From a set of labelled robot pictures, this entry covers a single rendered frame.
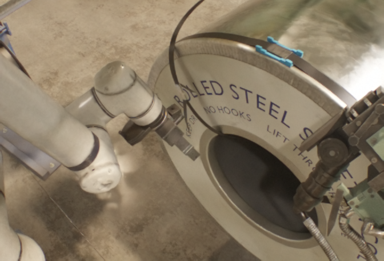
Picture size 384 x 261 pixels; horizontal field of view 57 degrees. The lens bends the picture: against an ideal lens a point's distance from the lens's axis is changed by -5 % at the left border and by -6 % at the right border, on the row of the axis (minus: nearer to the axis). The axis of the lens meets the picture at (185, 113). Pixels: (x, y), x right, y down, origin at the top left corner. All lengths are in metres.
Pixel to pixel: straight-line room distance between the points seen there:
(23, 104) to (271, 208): 1.23
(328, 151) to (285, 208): 0.90
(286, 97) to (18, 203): 1.91
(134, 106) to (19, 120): 0.31
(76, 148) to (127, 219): 1.55
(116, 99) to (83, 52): 2.54
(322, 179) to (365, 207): 0.11
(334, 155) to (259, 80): 0.34
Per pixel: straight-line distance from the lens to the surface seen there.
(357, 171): 1.00
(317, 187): 0.83
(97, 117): 0.84
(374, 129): 0.71
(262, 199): 1.65
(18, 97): 0.60
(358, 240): 0.82
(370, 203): 0.77
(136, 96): 0.83
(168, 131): 0.92
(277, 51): 0.95
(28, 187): 2.54
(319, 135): 0.75
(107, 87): 0.80
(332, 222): 0.78
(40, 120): 0.64
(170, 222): 2.18
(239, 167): 1.64
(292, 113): 1.00
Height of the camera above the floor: 1.96
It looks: 48 degrees down
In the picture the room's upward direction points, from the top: 5 degrees counter-clockwise
